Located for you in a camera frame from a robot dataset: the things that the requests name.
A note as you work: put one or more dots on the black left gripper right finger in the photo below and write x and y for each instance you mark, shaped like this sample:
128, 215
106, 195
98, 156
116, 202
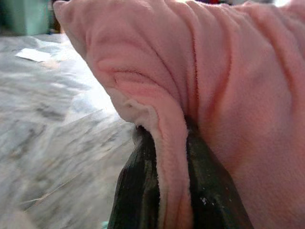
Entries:
212, 198

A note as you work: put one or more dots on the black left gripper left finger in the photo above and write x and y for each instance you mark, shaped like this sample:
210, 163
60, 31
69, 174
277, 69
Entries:
135, 190

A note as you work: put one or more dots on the pink plush pillow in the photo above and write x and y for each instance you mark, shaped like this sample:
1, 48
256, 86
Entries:
214, 71

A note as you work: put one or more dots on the white paper sheet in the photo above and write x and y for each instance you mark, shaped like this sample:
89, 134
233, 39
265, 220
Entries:
33, 55

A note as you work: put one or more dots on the light green cabinet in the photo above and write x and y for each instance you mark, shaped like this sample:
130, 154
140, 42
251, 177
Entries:
21, 16

